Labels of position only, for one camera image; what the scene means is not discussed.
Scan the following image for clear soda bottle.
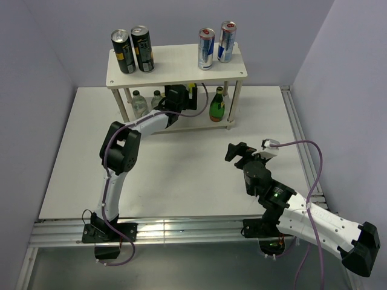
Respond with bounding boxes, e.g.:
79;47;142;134
151;90;164;109
132;90;149;119

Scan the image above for silver can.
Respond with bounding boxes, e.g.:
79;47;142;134
198;28;215;70
217;21;237;63

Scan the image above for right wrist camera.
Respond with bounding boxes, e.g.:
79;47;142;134
252;139;280;160

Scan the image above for black can right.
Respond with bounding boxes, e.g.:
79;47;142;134
131;25;154;73

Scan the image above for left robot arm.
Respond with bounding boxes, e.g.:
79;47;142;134
88;85;201;241

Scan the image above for white two-tier shelf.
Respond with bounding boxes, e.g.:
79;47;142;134
106;44;248;132

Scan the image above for aluminium rail frame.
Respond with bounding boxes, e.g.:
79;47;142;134
15;85;357;290

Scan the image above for black can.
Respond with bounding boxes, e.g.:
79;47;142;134
131;25;154;73
111;29;136;74

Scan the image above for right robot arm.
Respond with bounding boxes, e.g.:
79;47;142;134
225;139;380;277

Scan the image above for green glass bottle front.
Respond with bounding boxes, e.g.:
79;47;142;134
188;83;197;94

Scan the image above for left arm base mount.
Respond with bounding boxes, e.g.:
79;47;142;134
81;222;138;260

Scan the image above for green glass bottle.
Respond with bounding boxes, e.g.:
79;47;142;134
209;86;225;122
188;83;197;94

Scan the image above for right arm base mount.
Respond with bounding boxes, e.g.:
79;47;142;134
241;218;286;259

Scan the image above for black can left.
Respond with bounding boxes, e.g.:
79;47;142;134
111;29;136;74

